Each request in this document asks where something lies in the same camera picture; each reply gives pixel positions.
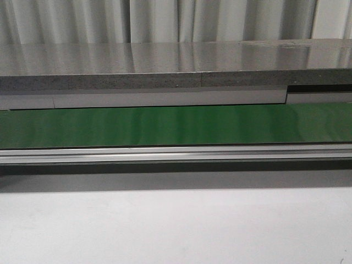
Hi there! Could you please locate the front aluminium conveyor rail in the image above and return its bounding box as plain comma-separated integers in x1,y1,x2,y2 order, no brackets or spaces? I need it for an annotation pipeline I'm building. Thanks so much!
1,143,351,164

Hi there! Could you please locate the rear grey conveyor rail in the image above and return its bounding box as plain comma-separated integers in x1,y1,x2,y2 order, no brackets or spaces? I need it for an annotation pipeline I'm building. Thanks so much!
1,84,351,110

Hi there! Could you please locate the white pleated curtain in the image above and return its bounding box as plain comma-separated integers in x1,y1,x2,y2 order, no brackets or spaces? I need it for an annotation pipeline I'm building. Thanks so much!
1,1,351,44

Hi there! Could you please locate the green conveyor belt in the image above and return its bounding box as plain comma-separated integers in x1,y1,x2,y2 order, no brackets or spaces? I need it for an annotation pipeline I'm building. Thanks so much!
1,103,351,149

